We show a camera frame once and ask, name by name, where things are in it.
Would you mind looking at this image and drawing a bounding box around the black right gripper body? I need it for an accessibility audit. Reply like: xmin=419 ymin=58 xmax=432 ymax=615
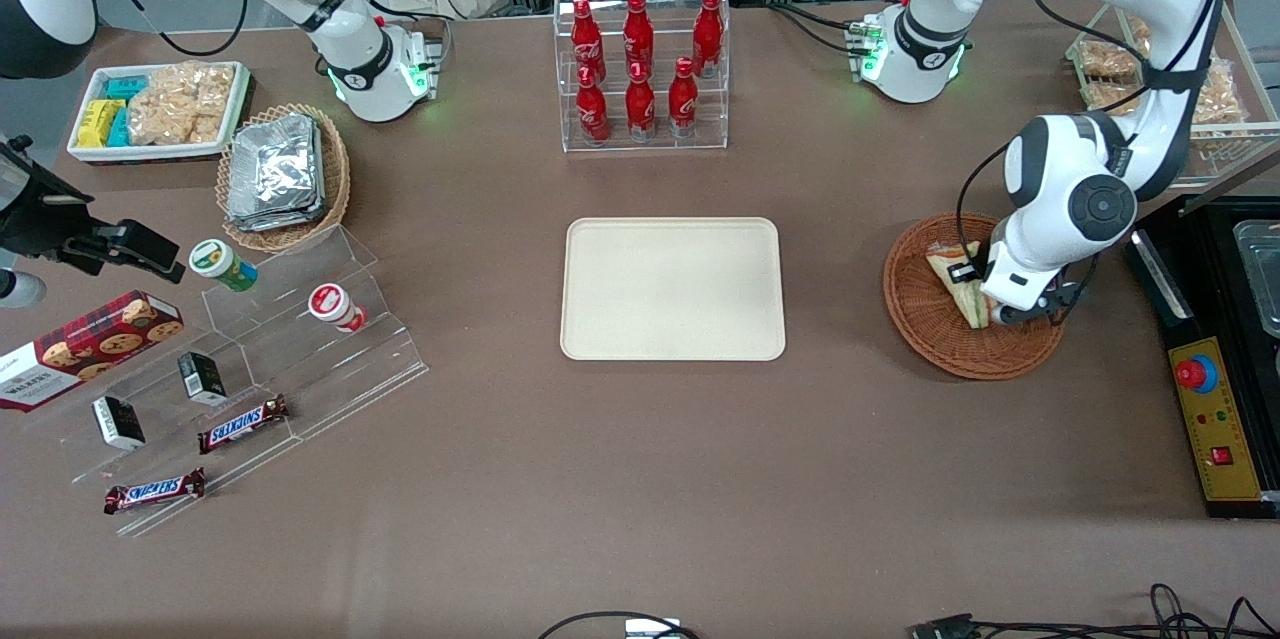
xmin=0 ymin=134 xmax=103 ymax=262

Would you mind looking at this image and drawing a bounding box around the triangle sandwich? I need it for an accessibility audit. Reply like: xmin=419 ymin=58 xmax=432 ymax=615
xmin=924 ymin=240 xmax=994 ymax=331

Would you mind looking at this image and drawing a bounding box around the round brown wicker basket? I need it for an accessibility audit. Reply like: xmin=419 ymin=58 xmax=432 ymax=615
xmin=882 ymin=210 xmax=1069 ymax=382

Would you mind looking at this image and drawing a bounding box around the white rectangular snack tray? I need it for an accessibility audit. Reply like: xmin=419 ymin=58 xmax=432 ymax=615
xmin=66 ymin=60 xmax=254 ymax=166

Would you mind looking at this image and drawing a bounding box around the oval light wicker basket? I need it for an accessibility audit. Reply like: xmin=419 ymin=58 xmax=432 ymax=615
xmin=215 ymin=102 xmax=353 ymax=255

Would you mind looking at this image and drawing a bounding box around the beige plastic tray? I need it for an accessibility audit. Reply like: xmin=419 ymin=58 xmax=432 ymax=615
xmin=559 ymin=216 xmax=788 ymax=363

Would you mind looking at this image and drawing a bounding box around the green lidded snack cup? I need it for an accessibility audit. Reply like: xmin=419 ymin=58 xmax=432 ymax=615
xmin=188 ymin=238 xmax=260 ymax=294

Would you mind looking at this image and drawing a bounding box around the red tartan cookie box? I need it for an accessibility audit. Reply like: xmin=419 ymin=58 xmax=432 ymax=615
xmin=0 ymin=289 xmax=186 ymax=413

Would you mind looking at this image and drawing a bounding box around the yellow snack pack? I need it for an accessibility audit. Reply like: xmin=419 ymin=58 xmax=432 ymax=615
xmin=76 ymin=98 xmax=127 ymax=149

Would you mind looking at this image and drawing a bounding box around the small black carton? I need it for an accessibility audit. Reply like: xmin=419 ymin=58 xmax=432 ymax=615
xmin=177 ymin=350 xmax=229 ymax=408
xmin=91 ymin=394 xmax=148 ymax=452

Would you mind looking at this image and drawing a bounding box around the silver foil packet stack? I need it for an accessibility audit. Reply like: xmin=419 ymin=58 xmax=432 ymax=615
xmin=225 ymin=112 xmax=330 ymax=234

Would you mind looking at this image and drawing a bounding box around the clear bag of crackers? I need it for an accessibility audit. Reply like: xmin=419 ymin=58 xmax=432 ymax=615
xmin=126 ymin=61 xmax=237 ymax=147

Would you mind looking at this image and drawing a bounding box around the red lidded snack cup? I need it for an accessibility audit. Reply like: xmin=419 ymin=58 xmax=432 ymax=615
xmin=307 ymin=283 xmax=368 ymax=334

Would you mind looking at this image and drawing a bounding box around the brown snickers bar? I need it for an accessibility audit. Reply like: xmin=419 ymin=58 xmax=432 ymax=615
xmin=196 ymin=393 xmax=293 ymax=456
xmin=103 ymin=466 xmax=208 ymax=517

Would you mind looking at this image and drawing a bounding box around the clear acrylic stepped display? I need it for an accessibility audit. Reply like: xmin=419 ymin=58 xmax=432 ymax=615
xmin=20 ymin=223 xmax=432 ymax=539

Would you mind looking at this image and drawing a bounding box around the black control box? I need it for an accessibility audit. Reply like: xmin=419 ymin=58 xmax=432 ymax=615
xmin=1126 ymin=193 xmax=1280 ymax=521

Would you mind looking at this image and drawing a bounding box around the red emergency stop button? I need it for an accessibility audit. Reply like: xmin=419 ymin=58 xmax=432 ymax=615
xmin=1175 ymin=355 xmax=1220 ymax=395

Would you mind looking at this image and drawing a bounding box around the clear plastic container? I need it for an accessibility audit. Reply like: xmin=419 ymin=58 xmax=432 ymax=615
xmin=1231 ymin=218 xmax=1280 ymax=341

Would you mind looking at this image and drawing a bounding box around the clear acrylic bottle rack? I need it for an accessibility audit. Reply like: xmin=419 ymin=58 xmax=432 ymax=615
xmin=552 ymin=0 xmax=732 ymax=155

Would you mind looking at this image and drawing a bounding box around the red cola bottle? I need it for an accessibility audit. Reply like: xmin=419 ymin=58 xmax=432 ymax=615
xmin=625 ymin=61 xmax=658 ymax=143
xmin=623 ymin=0 xmax=656 ymax=80
xmin=692 ymin=0 xmax=725 ymax=79
xmin=570 ymin=0 xmax=607 ymax=86
xmin=575 ymin=66 xmax=612 ymax=146
xmin=667 ymin=56 xmax=700 ymax=139

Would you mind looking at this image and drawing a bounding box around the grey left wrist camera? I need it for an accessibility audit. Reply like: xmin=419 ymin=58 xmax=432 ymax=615
xmin=984 ymin=280 xmax=1090 ymax=327

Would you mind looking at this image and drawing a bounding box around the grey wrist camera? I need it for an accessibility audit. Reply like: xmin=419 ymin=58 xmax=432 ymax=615
xmin=0 ymin=268 xmax=48 ymax=311
xmin=984 ymin=280 xmax=1090 ymax=327

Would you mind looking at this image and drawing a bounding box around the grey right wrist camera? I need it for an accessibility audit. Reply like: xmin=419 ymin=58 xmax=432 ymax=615
xmin=0 ymin=268 xmax=48 ymax=311

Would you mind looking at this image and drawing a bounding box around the white wire shelf basket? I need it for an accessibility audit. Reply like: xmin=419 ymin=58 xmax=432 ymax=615
xmin=1064 ymin=3 xmax=1280 ymax=193

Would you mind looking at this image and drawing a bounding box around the black cable bundle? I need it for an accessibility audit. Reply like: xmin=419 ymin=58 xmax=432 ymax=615
xmin=911 ymin=583 xmax=1280 ymax=639

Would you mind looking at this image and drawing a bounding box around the black looped cable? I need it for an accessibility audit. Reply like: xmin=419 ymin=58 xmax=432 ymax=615
xmin=536 ymin=610 xmax=703 ymax=639

